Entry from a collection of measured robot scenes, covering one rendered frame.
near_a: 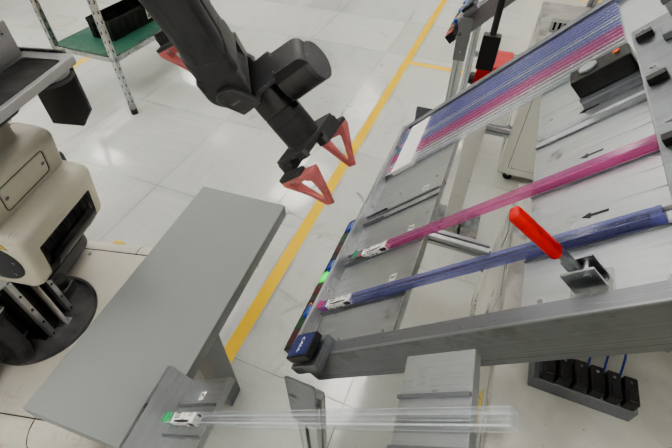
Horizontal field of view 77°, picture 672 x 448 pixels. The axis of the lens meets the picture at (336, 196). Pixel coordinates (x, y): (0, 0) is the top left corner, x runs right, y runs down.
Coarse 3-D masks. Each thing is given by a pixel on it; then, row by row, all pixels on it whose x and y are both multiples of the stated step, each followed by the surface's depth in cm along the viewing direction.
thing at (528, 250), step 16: (656, 208) 38; (592, 224) 42; (608, 224) 41; (624, 224) 39; (640, 224) 39; (656, 224) 38; (560, 240) 43; (576, 240) 42; (592, 240) 42; (480, 256) 51; (496, 256) 49; (512, 256) 47; (528, 256) 46; (432, 272) 56; (448, 272) 53; (464, 272) 52; (368, 288) 65; (384, 288) 61; (400, 288) 59
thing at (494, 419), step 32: (224, 416) 50; (256, 416) 46; (288, 416) 43; (320, 416) 40; (352, 416) 37; (384, 416) 35; (416, 416) 33; (448, 416) 31; (480, 416) 30; (512, 416) 28
